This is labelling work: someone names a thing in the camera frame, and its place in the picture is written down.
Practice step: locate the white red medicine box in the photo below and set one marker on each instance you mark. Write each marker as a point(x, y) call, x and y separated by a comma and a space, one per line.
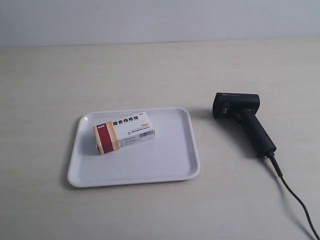
point(114, 135)

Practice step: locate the black handheld barcode scanner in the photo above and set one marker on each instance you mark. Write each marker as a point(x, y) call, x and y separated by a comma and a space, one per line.
point(242, 107)

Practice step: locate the white plastic tray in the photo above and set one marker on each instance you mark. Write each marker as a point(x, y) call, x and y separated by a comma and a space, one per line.
point(171, 156)

